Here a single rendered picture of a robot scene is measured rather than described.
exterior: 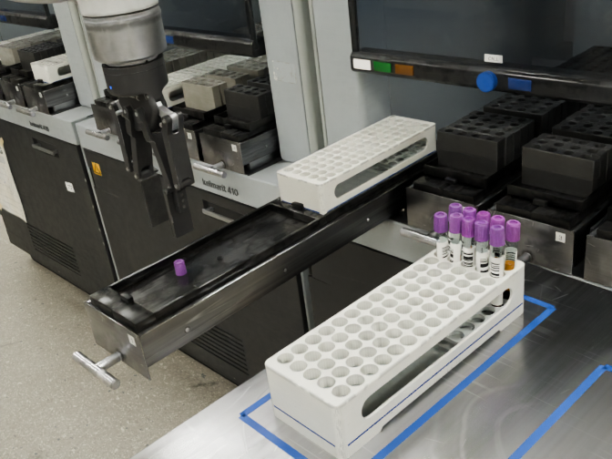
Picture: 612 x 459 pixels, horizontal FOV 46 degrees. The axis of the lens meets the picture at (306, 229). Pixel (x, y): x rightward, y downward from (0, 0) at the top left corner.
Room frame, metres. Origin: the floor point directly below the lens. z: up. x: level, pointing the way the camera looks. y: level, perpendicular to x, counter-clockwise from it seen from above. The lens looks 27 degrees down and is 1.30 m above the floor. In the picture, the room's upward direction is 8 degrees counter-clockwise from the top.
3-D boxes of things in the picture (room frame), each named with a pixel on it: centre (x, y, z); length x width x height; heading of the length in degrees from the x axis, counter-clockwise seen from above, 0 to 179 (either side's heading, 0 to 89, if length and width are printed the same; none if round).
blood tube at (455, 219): (0.69, -0.16, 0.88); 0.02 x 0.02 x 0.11
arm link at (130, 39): (0.88, 0.18, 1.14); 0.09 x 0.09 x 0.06
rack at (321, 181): (1.11, -0.11, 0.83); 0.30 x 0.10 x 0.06; 132
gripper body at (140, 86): (0.88, 0.18, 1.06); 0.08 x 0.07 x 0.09; 42
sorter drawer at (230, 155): (1.63, -0.08, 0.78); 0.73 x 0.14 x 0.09; 132
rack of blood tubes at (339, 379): (0.60, -0.09, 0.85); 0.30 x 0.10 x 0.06; 130
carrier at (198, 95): (1.59, 0.19, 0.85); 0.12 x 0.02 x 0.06; 43
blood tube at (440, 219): (0.70, -0.15, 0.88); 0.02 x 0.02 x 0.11
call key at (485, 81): (1.01, -0.29, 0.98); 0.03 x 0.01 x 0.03; 42
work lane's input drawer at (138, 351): (0.99, 0.03, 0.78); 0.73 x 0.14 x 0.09; 132
